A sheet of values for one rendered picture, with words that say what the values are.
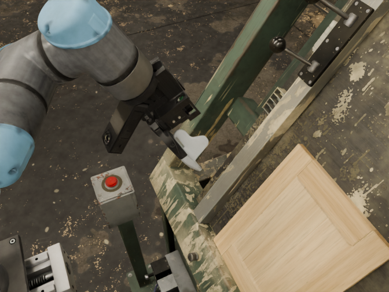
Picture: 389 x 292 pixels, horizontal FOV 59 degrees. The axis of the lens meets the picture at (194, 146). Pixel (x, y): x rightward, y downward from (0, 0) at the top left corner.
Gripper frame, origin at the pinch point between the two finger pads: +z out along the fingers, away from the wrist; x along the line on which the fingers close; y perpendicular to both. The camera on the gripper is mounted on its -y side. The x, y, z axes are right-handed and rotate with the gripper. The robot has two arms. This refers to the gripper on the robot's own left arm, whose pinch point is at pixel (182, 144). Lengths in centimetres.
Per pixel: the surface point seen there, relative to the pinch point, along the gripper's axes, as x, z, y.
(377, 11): 4.3, 7.8, 48.2
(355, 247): -27.7, 27.3, 16.2
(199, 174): 28, 58, -11
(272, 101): 12.7, 24.5, 22.6
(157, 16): 279, 161, 12
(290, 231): -16.2, 33.0, 6.7
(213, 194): 6.6, 37.6, -6.5
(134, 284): 27, 110, -81
